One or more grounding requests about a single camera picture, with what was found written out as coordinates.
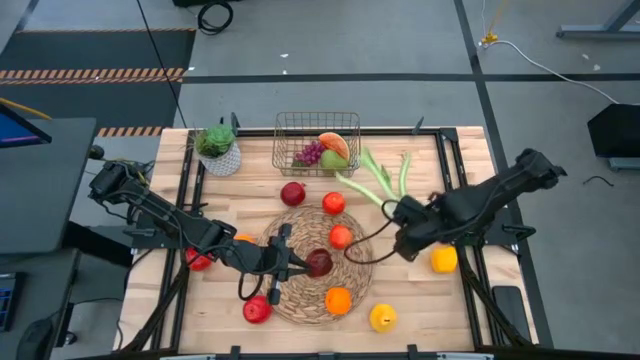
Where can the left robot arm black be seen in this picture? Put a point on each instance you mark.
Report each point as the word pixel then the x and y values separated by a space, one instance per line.
pixel 165 215

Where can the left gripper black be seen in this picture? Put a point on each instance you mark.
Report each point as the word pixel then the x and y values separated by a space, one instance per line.
pixel 275 262

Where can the black keyboard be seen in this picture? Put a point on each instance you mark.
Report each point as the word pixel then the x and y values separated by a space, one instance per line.
pixel 6 300

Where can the black smartphone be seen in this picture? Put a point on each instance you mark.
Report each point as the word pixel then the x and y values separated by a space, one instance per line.
pixel 510 310

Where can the black hazard-striped floor mat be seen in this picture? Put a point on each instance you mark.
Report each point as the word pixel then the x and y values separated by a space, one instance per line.
pixel 100 100

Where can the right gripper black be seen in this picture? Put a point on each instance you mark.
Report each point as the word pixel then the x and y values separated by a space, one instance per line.
pixel 417 227

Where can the purple grape bunch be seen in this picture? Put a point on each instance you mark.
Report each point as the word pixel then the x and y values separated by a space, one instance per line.
pixel 311 152

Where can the watermelon slice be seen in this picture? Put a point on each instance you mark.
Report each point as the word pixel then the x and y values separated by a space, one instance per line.
pixel 336 144

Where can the grey metal table leg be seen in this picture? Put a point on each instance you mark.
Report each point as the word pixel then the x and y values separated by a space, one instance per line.
pixel 580 33

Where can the green pear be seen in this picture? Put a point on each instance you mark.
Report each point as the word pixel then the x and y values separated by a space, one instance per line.
pixel 332 161

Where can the red pomegranate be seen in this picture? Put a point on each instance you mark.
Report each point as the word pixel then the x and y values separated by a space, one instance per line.
pixel 293 194

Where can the dark maroon plum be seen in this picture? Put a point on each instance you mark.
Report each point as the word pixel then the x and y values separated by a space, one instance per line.
pixel 321 262

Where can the bright red round fruit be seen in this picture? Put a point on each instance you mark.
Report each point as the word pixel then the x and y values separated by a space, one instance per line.
pixel 333 203

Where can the grey desk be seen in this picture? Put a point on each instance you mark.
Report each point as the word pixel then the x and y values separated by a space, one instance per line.
pixel 45 200

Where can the small orange fruit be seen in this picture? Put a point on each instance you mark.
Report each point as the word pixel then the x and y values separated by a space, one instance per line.
pixel 245 239

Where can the computer monitor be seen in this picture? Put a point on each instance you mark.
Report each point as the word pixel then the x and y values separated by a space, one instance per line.
pixel 15 131

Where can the green and white leek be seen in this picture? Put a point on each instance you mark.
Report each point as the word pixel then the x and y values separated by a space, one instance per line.
pixel 405 175

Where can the succulent in white patterned pot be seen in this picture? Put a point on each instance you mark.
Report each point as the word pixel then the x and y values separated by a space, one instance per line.
pixel 222 160

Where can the shiny red smooth fruit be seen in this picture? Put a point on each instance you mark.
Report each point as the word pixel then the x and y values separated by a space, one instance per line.
pixel 200 262

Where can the red apple with stem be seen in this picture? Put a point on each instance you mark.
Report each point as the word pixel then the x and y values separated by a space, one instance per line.
pixel 257 310

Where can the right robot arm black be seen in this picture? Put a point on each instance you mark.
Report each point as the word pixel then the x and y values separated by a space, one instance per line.
pixel 490 200

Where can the black box on floor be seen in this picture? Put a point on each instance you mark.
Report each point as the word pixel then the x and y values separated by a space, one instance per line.
pixel 617 131

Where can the round woven placemat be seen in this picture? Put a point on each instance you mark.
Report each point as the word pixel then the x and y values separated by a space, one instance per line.
pixel 300 295

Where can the black computer mouse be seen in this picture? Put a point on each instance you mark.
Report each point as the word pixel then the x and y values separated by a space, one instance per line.
pixel 34 342

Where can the red and yellow apple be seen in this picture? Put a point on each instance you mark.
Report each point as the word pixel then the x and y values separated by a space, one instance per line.
pixel 340 237

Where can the orange citrus fruit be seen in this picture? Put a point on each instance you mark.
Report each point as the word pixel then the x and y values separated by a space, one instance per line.
pixel 338 301

